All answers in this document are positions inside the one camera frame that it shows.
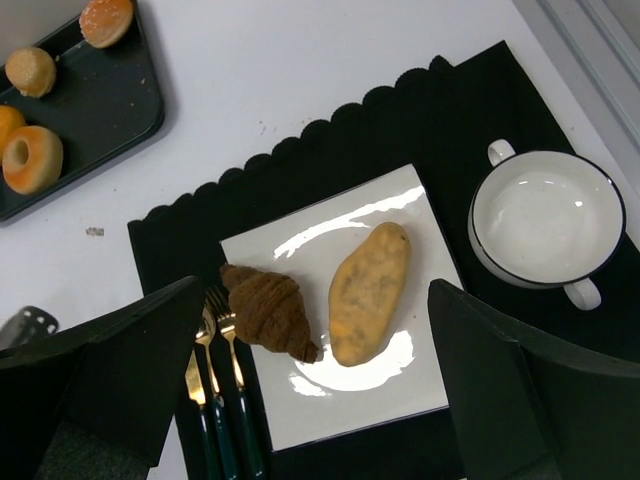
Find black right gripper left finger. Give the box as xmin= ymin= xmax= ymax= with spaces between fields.
xmin=1 ymin=276 xmax=204 ymax=479

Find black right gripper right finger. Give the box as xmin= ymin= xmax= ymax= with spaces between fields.
xmin=427 ymin=279 xmax=639 ymax=479

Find grey metal tongs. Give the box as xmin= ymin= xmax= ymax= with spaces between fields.
xmin=1 ymin=306 xmax=59 ymax=350

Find long yellow bread roll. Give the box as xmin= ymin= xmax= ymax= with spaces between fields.
xmin=328 ymin=222 xmax=411 ymax=367

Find brown chocolate croissant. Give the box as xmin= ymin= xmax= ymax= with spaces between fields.
xmin=220 ymin=264 xmax=319 ymax=363

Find black rectangular bread tray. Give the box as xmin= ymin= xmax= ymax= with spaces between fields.
xmin=1 ymin=15 xmax=165 ymax=220

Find white square plate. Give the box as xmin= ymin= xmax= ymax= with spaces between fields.
xmin=221 ymin=165 xmax=459 ymax=451

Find orange white-centred donut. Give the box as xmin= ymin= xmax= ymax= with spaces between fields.
xmin=2 ymin=126 xmax=64 ymax=195

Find orange glazed donut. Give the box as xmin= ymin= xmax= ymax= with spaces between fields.
xmin=0 ymin=105 xmax=26 ymax=154

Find black scalloped placemat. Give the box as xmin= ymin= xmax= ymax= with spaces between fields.
xmin=126 ymin=40 xmax=640 ymax=480

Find small round tan bun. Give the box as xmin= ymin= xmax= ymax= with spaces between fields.
xmin=5 ymin=47 xmax=56 ymax=98

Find orange sesame burger bun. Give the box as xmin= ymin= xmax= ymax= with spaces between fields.
xmin=79 ymin=0 xmax=134 ymax=49

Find gold knife green handle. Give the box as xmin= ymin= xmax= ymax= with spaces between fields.
xmin=184 ymin=350 xmax=220 ymax=480

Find gold spoon green handle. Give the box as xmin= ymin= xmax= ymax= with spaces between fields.
xmin=195 ymin=307 xmax=241 ymax=480

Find gold fork green handle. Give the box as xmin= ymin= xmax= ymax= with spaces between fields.
xmin=205 ymin=288 xmax=267 ymax=479

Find white two-handled soup bowl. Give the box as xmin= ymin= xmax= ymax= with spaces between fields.
xmin=467 ymin=139 xmax=626 ymax=311

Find aluminium rail right side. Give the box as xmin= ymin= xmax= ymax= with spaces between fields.
xmin=514 ymin=1 xmax=639 ymax=148

